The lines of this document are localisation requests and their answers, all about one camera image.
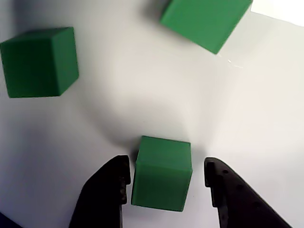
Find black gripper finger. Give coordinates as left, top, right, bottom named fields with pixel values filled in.
left=204, top=157, right=293, bottom=228
left=68, top=154, right=132, bottom=228

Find green plastic cube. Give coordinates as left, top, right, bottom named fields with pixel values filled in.
left=131, top=135, right=193, bottom=212
left=0, top=26, right=79, bottom=98
left=159, top=0, right=253, bottom=55

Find white round plate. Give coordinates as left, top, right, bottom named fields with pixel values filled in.
left=0, top=0, right=304, bottom=228

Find blue woven table cloth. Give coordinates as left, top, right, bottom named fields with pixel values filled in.
left=0, top=210, right=15, bottom=228

